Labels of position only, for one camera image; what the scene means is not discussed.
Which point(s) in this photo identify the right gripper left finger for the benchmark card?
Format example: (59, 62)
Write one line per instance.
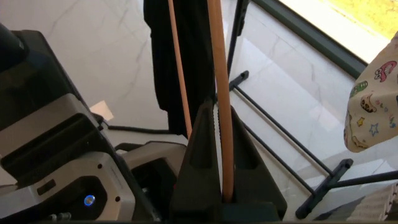
(196, 193)

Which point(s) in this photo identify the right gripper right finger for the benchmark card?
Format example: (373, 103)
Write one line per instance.
(258, 193)

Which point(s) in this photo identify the pink clothes hanger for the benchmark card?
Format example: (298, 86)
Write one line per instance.
(222, 77)

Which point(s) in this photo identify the black garment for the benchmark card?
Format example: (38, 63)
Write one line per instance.
(196, 62)

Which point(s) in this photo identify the cream printed garment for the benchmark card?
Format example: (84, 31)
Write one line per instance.
(373, 109)

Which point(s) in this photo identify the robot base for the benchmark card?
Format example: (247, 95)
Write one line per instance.
(77, 168)

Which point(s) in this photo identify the black clothes rack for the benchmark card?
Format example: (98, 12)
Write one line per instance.
(323, 186)

